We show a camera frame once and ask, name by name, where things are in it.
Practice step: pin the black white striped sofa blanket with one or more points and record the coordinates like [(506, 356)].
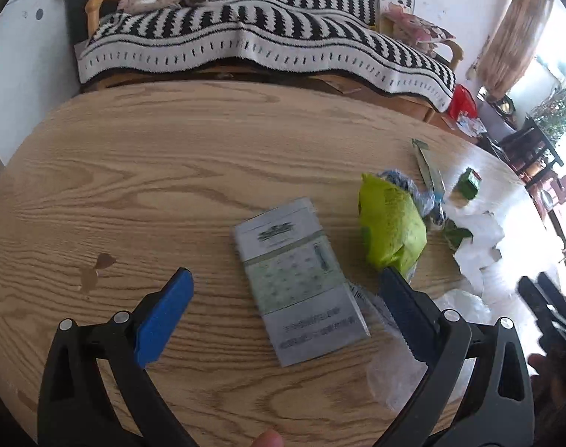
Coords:
[(288, 36)]

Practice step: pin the clear crumpled plastic bag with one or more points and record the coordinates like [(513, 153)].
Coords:
[(393, 373)]

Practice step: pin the blue grey crumpled wrapper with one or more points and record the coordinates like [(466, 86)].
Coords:
[(428, 205)]

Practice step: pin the white cabinet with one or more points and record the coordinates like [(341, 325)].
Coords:
[(37, 68)]

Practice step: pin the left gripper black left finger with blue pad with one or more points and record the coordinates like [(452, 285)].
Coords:
[(74, 408)]

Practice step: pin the small green carton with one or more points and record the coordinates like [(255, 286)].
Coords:
[(468, 185)]

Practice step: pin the small green wrapper piece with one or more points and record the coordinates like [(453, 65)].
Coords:
[(455, 234)]

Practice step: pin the person's left hand fingertip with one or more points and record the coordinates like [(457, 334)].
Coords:
[(269, 438)]

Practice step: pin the pink magazines pile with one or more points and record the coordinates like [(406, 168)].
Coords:
[(412, 30)]

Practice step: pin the potted green plant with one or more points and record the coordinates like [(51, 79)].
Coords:
[(550, 116)]

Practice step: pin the patterned curtain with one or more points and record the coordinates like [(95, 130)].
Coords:
[(512, 48)]

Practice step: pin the person's right hand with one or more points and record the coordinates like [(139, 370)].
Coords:
[(549, 381)]

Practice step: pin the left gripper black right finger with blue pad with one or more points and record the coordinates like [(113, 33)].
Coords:
[(497, 408)]

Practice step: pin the black metal rack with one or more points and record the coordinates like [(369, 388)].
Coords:
[(531, 153)]

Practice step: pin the red plastic bag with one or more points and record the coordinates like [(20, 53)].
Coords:
[(462, 103)]

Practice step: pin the grey green paper box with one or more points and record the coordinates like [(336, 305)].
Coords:
[(302, 295)]

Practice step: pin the long green wrapper strip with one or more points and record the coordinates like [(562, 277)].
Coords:
[(431, 175)]

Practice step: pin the yellow green snack bag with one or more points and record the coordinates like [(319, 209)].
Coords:
[(393, 232)]

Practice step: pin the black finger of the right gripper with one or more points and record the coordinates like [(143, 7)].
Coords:
[(546, 302)]

